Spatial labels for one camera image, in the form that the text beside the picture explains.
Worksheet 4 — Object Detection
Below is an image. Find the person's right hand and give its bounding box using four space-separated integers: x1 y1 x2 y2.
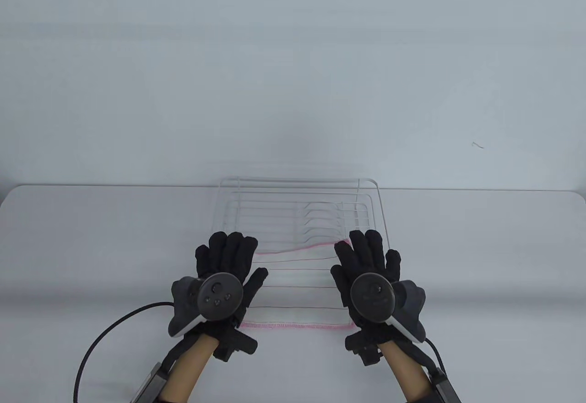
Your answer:
330 229 402 367

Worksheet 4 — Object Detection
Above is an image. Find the person's left hand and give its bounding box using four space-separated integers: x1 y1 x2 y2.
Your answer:
195 231 269 362

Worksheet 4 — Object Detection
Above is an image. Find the white wire dish rack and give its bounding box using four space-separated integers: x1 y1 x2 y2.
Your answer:
208 176 395 294

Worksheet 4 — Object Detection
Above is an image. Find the white pink-edged dish cloth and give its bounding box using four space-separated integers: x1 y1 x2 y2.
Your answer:
238 240 356 330

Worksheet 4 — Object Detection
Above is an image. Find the person's right forearm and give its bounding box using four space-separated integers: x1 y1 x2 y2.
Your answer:
379 341 434 403

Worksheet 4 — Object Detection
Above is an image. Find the person's left forearm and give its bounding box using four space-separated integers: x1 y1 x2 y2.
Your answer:
161 332 218 403

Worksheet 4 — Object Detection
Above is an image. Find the dark grey left hand controller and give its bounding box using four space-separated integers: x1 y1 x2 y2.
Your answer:
168 272 244 339

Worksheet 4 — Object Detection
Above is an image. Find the dark grey hand controller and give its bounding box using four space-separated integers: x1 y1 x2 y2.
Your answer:
350 273 427 344
168 272 244 339

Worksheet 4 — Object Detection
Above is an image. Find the dark grey right hand controller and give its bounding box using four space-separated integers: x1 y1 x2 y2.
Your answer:
350 273 427 344

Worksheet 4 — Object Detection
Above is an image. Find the black cable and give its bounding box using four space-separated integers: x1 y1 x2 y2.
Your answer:
74 302 175 403
423 338 448 372

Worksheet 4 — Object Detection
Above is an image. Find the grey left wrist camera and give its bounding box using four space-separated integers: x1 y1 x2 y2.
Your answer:
130 361 166 403

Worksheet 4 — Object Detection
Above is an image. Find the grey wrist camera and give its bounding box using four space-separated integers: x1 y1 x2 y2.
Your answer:
130 361 166 403
428 368 464 403

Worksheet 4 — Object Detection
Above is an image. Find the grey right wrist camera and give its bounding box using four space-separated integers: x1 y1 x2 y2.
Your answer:
428 368 464 403

